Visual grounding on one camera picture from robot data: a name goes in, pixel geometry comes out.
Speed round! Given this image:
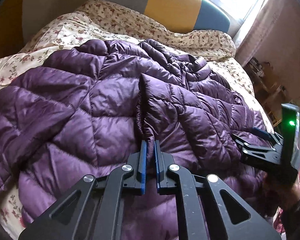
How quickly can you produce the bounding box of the small-floral pillow bedding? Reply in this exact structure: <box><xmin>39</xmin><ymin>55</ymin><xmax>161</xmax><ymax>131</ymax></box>
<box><xmin>77</xmin><ymin>0</ymin><xmax>236</xmax><ymax>61</ymax></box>

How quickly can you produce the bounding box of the person's right hand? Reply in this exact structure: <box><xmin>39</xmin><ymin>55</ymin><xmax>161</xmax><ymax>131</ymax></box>
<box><xmin>263</xmin><ymin>174</ymin><xmax>300</xmax><ymax>211</ymax></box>

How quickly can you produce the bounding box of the rattan chair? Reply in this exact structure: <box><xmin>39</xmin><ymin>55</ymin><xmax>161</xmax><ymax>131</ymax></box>
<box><xmin>262</xmin><ymin>85</ymin><xmax>288</xmax><ymax>127</ymax></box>

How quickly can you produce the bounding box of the floral cream bed quilt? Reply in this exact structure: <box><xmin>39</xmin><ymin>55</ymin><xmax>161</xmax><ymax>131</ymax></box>
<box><xmin>0</xmin><ymin>11</ymin><xmax>273</xmax><ymax>239</ymax></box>

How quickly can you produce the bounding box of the cluttered wooden side table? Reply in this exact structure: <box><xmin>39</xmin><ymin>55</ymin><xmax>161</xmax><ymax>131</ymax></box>
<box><xmin>244</xmin><ymin>57</ymin><xmax>279</xmax><ymax>96</ymax></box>

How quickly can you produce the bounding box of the grey yellow teal headboard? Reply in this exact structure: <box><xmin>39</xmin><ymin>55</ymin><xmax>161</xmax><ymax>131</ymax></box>
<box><xmin>105</xmin><ymin>0</ymin><xmax>230</xmax><ymax>34</ymax></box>

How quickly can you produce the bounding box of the purple quilted down jacket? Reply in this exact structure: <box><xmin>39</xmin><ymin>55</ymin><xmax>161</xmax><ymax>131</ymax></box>
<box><xmin>0</xmin><ymin>40</ymin><xmax>273</xmax><ymax>239</ymax></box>

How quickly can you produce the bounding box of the wooden wardrobe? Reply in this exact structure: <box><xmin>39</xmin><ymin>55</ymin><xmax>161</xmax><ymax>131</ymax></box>
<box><xmin>0</xmin><ymin>0</ymin><xmax>25</xmax><ymax>58</ymax></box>

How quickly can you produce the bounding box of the pink curtain right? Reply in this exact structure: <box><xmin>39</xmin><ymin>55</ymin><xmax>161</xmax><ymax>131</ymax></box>
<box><xmin>234</xmin><ymin>0</ymin><xmax>285</xmax><ymax>66</ymax></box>

